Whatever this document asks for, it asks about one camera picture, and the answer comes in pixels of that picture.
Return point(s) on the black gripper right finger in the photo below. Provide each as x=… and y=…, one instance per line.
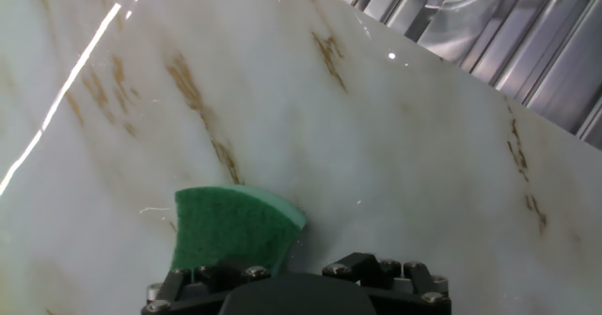
x=362, y=268

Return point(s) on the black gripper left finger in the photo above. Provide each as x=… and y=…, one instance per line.
x=226, y=275

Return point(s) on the green scouring sponge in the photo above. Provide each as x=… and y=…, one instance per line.
x=230, y=225

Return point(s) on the marble pattern board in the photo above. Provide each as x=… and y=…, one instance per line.
x=376, y=141

